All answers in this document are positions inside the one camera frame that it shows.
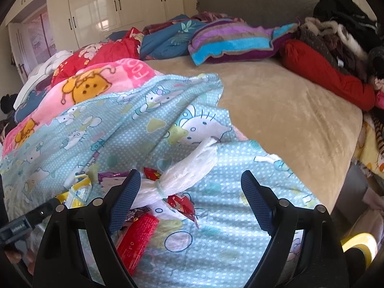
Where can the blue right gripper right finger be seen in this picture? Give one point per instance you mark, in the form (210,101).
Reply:
(262,201)

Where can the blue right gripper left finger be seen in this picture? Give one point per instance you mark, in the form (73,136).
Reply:
(120,198)

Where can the purple snack wrapper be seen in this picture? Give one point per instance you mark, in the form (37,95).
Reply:
(108,180)

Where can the yellow white snack wrapper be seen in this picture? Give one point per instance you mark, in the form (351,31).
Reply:
(78,193)

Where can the red cylindrical package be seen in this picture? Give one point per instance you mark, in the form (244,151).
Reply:
(132,244)

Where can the red plastic wrapper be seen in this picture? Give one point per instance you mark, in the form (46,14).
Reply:
(178,202)

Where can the white plastic bag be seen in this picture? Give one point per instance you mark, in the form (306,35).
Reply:
(179,177)

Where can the yellow rimmed black trash bin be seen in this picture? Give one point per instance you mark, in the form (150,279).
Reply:
(360,251)

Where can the person left hand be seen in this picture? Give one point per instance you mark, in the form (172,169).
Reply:
(16,257)

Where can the light blue Hello Kitty blanket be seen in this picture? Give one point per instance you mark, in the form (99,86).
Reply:
(156,126)

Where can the beige bed sheet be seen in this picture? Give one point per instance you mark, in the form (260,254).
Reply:
(313,130)

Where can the yellow cartoon blanket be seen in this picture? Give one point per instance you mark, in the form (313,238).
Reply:
(367,150)

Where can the pink cartoon bear blanket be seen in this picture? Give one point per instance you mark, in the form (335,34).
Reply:
(113,77)

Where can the red cushion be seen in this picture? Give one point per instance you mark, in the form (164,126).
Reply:
(301,59)

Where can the white clothing heap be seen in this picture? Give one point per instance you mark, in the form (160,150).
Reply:
(39,73)

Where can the red floral quilt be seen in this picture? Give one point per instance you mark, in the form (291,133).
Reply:
(96,55)

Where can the purple blue striped pillow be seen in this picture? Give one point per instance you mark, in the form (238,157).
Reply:
(225,40)

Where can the blue leaf pattern quilt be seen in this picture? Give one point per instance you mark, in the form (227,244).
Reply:
(156,42)

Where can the pink Hello Kitty door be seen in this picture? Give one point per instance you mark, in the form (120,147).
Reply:
(39,38)

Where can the pile of dark clothes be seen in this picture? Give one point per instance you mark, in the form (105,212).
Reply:
(347,38)

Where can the grey bed headboard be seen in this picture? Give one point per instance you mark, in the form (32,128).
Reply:
(266,13)

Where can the cream glossy wardrobe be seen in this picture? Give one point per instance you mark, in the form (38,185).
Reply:
(77,23)

